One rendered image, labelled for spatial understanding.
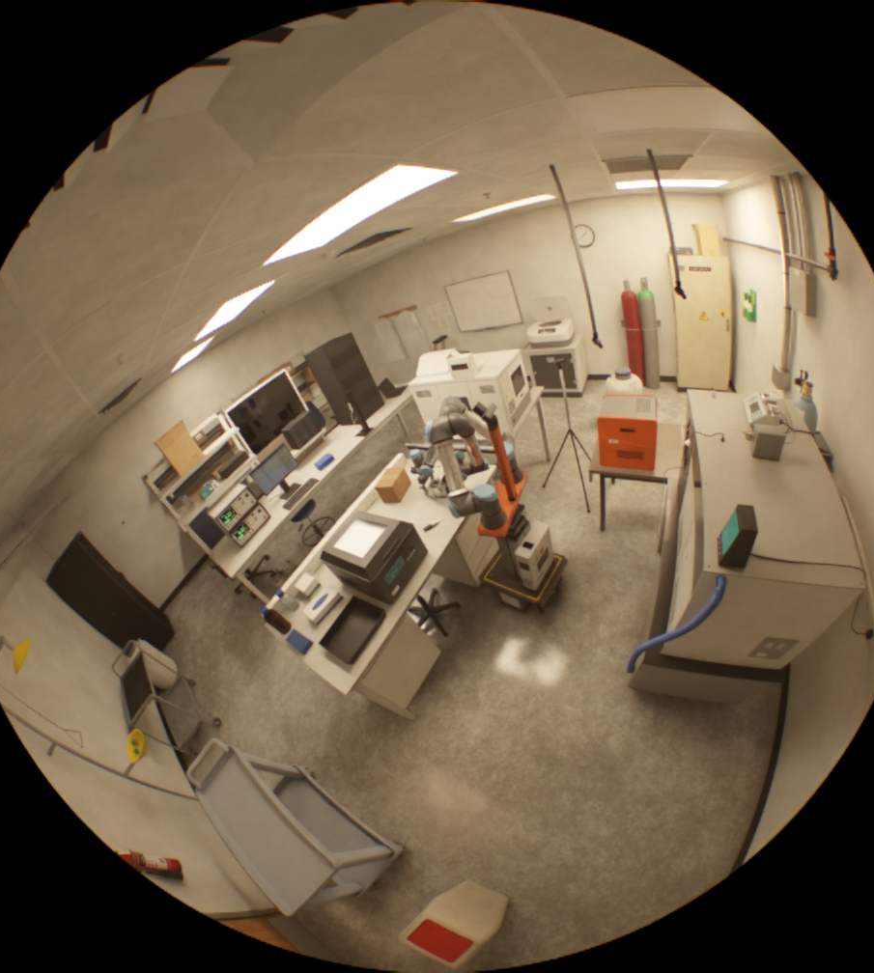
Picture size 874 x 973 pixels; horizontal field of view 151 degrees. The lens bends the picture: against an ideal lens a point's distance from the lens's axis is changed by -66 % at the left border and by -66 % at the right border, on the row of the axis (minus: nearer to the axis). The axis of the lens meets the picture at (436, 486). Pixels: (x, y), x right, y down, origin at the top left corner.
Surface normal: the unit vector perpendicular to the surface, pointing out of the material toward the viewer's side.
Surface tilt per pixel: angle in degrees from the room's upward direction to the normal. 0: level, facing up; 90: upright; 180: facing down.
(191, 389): 90
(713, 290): 90
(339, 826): 0
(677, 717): 0
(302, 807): 0
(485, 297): 90
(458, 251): 90
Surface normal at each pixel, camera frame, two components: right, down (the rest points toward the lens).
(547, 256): -0.50, 0.66
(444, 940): -0.33, -0.74
